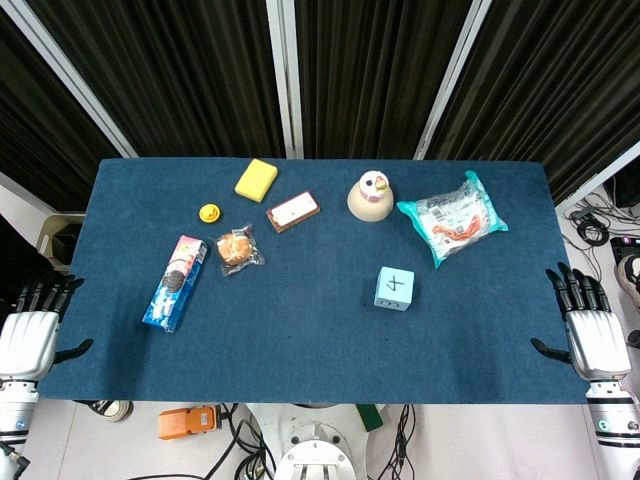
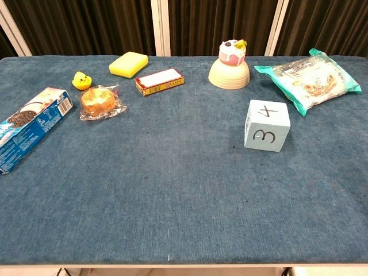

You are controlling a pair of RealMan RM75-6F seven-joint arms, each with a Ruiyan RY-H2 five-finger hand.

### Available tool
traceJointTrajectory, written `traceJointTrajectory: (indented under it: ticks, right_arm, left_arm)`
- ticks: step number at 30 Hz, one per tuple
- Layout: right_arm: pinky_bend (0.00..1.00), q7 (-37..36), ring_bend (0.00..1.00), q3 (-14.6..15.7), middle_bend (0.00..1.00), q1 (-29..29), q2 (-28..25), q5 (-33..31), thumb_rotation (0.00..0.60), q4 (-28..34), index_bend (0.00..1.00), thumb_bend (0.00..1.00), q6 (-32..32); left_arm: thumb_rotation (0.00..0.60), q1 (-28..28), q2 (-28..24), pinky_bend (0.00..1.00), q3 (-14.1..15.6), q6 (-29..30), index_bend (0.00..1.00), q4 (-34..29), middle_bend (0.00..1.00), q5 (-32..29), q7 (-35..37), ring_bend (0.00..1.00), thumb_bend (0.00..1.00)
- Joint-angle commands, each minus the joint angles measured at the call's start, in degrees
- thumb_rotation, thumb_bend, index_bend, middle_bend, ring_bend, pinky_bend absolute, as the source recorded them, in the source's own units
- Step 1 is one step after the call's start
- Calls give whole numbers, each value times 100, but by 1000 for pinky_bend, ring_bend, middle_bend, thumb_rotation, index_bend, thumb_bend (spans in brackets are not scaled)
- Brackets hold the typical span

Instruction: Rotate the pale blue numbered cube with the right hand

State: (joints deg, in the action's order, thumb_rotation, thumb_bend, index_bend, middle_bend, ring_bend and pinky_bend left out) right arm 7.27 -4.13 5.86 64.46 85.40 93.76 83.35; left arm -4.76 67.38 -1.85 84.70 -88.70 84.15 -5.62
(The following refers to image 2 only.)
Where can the white numbered cube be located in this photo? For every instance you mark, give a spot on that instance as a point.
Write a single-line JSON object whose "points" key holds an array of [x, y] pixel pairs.
{"points": [[266, 126]]}

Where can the blue table cloth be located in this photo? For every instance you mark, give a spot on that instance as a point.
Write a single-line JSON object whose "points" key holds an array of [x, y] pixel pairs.
{"points": [[172, 178]]}

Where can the red yellow small box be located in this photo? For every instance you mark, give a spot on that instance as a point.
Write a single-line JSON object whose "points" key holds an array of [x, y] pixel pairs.
{"points": [[159, 81]]}

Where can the cream upturned bowl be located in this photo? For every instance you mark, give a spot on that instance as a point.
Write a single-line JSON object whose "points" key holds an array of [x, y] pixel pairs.
{"points": [[229, 75]]}

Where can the yellow sponge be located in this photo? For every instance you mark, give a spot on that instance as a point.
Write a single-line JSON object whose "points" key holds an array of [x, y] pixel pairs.
{"points": [[128, 64]]}

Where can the wrapped round pastry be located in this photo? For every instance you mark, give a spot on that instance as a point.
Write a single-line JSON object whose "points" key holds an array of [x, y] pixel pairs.
{"points": [[97, 101]]}

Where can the pink toy cake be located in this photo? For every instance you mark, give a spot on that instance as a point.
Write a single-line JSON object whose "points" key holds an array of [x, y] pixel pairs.
{"points": [[231, 53]]}

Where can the yellow duck toy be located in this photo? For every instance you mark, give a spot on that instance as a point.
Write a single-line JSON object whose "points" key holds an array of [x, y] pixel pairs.
{"points": [[81, 80]]}

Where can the teal noodle packet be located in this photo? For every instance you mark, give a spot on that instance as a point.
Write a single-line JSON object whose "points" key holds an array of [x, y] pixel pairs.
{"points": [[309, 79]]}

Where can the dark brown curtain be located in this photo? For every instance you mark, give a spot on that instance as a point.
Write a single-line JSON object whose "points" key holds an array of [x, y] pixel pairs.
{"points": [[83, 26]]}

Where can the blue cookie box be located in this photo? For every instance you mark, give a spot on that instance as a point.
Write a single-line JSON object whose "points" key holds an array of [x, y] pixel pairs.
{"points": [[28, 123]]}

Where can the white frame post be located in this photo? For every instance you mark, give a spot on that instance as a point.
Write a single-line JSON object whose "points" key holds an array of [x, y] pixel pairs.
{"points": [[275, 27], [161, 26], [14, 31]]}

